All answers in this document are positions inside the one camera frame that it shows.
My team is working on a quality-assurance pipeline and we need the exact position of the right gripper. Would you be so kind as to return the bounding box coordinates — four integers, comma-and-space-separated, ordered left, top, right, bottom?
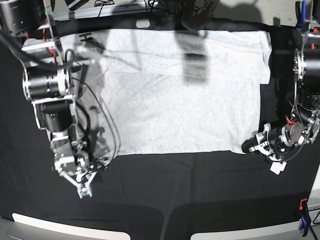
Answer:
53, 155, 105, 180

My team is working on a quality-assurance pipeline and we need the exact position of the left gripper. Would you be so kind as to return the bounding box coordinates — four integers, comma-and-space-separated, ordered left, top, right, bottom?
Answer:
241, 123, 293, 160

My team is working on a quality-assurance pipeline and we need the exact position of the grey t-shirt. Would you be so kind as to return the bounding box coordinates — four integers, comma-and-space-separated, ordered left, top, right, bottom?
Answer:
60, 29, 272, 159

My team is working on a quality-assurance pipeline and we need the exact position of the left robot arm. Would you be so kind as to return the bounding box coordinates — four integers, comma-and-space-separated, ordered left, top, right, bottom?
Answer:
241, 0, 320, 163

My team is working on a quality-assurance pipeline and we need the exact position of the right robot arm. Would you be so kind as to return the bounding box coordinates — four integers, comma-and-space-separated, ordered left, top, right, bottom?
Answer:
0, 0, 111, 184

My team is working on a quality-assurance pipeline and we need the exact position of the black table cloth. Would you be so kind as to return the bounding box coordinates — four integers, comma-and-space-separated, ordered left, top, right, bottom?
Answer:
0, 20, 320, 240

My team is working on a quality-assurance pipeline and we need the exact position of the orange blue clamp bottom right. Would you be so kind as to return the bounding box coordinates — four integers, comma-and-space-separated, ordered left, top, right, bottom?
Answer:
298, 198, 310, 237

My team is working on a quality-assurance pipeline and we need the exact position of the blue clamp top right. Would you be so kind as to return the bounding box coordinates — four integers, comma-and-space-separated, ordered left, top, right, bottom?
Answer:
295, 0, 307, 29

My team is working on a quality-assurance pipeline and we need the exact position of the black cable bundle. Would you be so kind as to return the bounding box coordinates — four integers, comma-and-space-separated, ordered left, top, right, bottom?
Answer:
146, 0, 218, 30

